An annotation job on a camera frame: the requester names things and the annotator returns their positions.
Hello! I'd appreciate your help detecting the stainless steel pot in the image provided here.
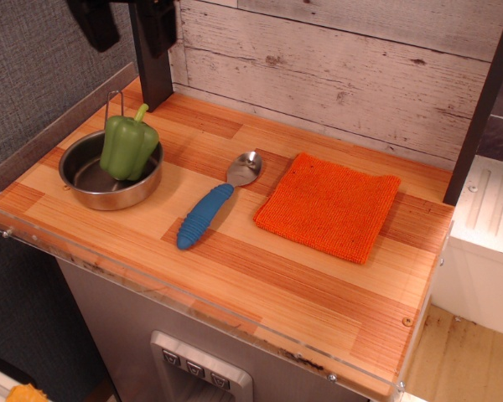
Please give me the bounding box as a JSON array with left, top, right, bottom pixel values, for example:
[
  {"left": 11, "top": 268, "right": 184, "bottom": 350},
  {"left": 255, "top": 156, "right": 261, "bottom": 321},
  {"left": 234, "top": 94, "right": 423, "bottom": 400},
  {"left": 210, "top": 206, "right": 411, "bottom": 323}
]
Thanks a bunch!
[{"left": 59, "top": 110, "right": 163, "bottom": 210}]

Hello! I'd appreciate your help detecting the green toy bell pepper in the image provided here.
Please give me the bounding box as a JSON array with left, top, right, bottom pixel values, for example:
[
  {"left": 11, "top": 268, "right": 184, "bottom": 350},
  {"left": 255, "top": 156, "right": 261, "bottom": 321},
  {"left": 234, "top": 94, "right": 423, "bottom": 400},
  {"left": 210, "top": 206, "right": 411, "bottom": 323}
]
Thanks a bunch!
[{"left": 100, "top": 104, "right": 159, "bottom": 181}]

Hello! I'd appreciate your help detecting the white plastic bin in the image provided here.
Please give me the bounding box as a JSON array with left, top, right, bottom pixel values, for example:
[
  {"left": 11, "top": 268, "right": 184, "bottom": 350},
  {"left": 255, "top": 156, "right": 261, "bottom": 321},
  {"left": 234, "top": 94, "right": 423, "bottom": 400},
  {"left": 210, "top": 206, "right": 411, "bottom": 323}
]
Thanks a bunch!
[{"left": 431, "top": 157, "right": 503, "bottom": 333}]

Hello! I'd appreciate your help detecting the dark right wooden post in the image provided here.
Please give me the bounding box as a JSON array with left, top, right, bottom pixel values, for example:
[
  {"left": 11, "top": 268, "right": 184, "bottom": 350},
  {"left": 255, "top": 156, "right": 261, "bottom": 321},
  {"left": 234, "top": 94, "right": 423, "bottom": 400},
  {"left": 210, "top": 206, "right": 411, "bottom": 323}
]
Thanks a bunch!
[{"left": 443, "top": 31, "right": 503, "bottom": 206}]

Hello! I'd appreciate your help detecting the silver dispenser panel with buttons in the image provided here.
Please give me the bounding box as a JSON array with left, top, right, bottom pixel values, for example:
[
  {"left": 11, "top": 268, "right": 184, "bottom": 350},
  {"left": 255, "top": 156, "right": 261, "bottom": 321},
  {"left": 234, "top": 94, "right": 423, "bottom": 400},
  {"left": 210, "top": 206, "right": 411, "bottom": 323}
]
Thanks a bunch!
[{"left": 150, "top": 331, "right": 254, "bottom": 401}]

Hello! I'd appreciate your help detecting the dark wooden post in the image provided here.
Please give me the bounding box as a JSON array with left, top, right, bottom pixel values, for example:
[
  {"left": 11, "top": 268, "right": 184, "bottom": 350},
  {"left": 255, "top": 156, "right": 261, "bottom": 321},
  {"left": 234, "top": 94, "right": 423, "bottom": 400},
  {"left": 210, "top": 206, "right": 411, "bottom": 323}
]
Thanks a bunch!
[
  {"left": 128, "top": 3, "right": 174, "bottom": 113},
  {"left": 443, "top": 31, "right": 503, "bottom": 206}
]

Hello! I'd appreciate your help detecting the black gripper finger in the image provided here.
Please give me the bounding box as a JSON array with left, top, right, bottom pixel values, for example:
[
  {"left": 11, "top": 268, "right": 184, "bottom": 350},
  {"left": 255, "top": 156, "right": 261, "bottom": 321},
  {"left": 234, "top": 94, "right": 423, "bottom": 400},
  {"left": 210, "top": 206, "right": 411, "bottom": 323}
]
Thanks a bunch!
[
  {"left": 140, "top": 0, "right": 177, "bottom": 58},
  {"left": 66, "top": 0, "right": 120, "bottom": 53}
]

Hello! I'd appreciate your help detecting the orange knitted cloth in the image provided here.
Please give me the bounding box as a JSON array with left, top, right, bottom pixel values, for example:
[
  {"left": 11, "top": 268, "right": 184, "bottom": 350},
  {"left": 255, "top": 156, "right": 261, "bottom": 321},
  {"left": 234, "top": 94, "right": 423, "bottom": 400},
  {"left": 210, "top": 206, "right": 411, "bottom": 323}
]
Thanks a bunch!
[{"left": 253, "top": 152, "right": 401, "bottom": 265}]

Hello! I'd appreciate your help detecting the dark left wooden post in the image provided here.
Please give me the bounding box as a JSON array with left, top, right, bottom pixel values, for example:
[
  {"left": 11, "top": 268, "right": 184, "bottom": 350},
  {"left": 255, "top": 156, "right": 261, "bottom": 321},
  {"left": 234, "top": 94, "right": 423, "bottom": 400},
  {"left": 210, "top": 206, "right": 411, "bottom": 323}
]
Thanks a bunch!
[{"left": 128, "top": 3, "right": 174, "bottom": 113}]

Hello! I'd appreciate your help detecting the blue-handled metal spoon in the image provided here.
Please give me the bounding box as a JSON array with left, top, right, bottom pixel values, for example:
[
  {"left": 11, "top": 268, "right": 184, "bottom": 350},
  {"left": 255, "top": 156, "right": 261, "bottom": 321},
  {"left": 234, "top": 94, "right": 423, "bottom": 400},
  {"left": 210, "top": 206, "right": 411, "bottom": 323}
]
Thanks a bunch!
[{"left": 176, "top": 151, "right": 262, "bottom": 250}]

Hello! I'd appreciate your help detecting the clear acrylic edge guard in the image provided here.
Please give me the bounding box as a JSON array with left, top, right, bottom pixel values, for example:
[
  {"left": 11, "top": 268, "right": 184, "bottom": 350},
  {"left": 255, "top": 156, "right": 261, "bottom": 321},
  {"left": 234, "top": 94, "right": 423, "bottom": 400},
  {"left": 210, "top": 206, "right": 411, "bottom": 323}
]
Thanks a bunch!
[{"left": 0, "top": 194, "right": 453, "bottom": 401}]

